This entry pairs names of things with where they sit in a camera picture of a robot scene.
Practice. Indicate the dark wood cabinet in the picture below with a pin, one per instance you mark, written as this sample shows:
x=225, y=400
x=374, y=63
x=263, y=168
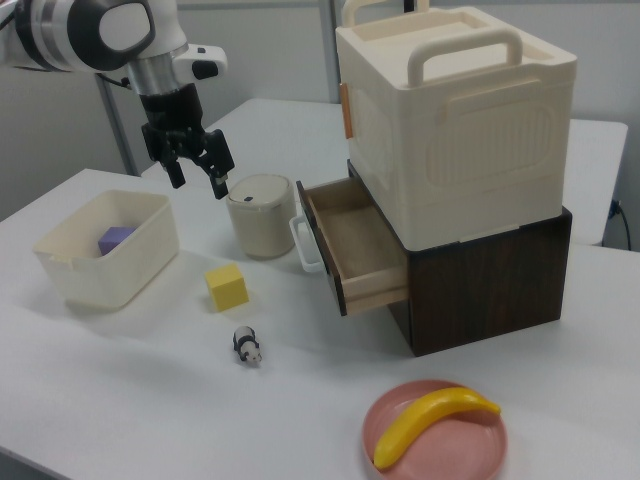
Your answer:
x=480, y=280

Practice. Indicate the grey partition post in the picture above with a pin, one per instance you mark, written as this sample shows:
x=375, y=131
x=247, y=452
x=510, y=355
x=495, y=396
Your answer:
x=117, y=130
x=334, y=30

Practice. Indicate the black pole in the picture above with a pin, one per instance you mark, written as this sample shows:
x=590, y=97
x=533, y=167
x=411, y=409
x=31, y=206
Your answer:
x=408, y=5

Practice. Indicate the small panda toy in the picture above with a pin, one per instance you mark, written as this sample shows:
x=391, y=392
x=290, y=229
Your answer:
x=247, y=346

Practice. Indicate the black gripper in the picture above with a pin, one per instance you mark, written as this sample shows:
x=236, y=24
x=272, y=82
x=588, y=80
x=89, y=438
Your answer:
x=172, y=112

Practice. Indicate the wooden drawer with dark front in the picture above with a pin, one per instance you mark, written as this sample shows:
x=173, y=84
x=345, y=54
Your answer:
x=350, y=245

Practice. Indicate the purple foam cube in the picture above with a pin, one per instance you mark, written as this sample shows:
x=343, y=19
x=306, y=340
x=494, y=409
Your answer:
x=116, y=239

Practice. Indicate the pink plate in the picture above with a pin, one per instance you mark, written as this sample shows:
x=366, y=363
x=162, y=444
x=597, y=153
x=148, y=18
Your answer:
x=450, y=440

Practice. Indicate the cream cylindrical trash can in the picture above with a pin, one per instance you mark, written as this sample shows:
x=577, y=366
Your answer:
x=260, y=220

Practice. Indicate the cream rectangular plastic bin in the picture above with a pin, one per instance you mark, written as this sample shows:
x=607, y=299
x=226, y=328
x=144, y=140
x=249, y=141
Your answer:
x=107, y=260

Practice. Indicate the orange box latch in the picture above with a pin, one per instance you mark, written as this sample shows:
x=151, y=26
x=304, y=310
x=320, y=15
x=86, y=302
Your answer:
x=346, y=110

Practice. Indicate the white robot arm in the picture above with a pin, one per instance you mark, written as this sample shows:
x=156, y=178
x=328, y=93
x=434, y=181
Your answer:
x=75, y=35

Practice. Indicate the yellow foam cube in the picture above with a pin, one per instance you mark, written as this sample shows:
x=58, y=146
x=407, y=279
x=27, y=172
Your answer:
x=227, y=290

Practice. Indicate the yellow toy banana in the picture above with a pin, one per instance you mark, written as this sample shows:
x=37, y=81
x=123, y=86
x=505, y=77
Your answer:
x=425, y=417

